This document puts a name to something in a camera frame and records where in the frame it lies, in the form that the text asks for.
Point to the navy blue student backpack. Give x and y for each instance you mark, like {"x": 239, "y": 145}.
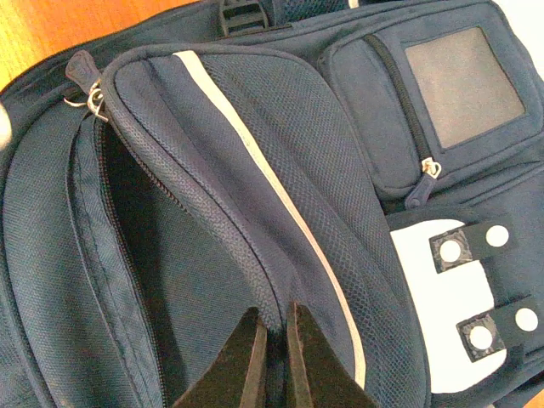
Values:
{"x": 379, "y": 162}

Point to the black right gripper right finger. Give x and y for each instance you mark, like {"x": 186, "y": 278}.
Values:
{"x": 316, "y": 377}

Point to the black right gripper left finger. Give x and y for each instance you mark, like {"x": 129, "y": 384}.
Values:
{"x": 237, "y": 377}

